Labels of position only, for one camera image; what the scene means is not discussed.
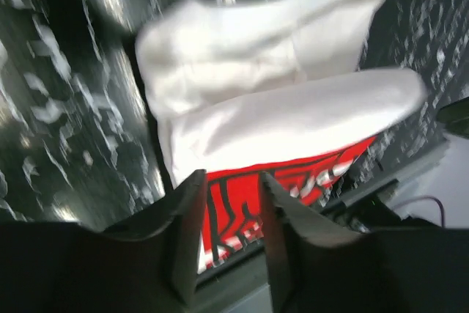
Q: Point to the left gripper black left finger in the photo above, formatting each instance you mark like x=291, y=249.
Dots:
x=145, y=263

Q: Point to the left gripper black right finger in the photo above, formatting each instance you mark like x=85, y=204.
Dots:
x=315, y=265

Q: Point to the white t shirt red print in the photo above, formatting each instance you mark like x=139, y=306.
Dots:
x=265, y=86

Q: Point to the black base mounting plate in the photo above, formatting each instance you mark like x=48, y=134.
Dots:
x=240, y=285

